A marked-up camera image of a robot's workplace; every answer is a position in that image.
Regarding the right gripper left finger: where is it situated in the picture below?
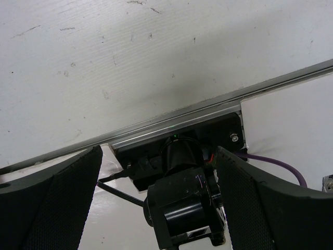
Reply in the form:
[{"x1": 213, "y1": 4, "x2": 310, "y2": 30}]
[{"x1": 1, "y1": 146, "x2": 102, "y2": 249}]

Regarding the aluminium table frame rail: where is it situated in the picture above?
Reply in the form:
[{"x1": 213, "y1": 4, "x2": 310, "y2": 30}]
[{"x1": 1, "y1": 59, "x2": 332, "y2": 175}]

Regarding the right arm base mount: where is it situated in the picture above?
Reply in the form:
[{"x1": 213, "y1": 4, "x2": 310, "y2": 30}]
[{"x1": 116, "y1": 112, "x2": 245, "y2": 191}]

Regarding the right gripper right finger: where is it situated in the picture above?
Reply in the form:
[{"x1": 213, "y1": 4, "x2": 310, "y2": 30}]
[{"x1": 215, "y1": 146, "x2": 332, "y2": 249}]

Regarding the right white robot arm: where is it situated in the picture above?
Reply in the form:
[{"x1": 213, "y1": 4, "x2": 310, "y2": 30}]
[{"x1": 1, "y1": 136, "x2": 332, "y2": 249}]

